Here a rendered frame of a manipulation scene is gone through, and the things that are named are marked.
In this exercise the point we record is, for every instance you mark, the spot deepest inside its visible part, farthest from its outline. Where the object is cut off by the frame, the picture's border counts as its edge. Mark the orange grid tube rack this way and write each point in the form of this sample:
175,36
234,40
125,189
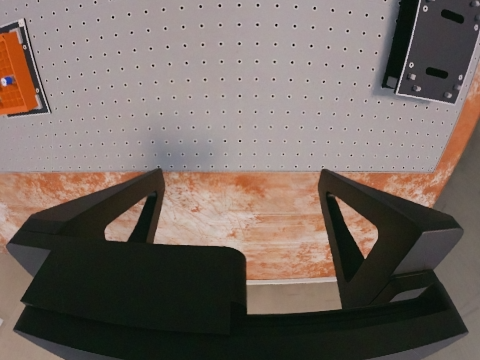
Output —
20,70

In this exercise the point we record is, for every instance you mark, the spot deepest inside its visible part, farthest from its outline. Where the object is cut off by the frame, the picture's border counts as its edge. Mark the black rectangular plate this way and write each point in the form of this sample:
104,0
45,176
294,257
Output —
441,44

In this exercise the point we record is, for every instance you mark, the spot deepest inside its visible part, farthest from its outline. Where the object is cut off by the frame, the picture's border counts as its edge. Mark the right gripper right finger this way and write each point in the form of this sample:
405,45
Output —
412,238

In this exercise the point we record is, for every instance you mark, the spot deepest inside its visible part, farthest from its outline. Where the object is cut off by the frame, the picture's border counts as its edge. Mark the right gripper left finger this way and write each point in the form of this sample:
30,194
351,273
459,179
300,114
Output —
89,215

